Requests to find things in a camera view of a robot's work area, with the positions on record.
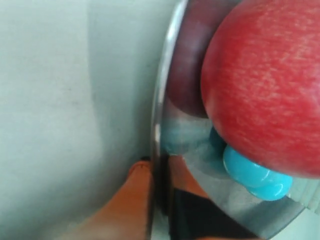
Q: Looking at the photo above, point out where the turquoise toy bone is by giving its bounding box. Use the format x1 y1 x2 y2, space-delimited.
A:
208 127 293 201

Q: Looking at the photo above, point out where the metal bowl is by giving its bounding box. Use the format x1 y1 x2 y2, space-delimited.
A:
151 0 320 240

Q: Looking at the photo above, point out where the red toy apple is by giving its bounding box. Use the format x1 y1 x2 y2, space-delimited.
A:
201 0 320 178

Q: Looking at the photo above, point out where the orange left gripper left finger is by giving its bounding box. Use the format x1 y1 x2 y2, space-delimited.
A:
57 161 152 240

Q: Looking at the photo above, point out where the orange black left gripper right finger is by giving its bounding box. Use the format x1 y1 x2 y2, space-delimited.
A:
167 156 259 240

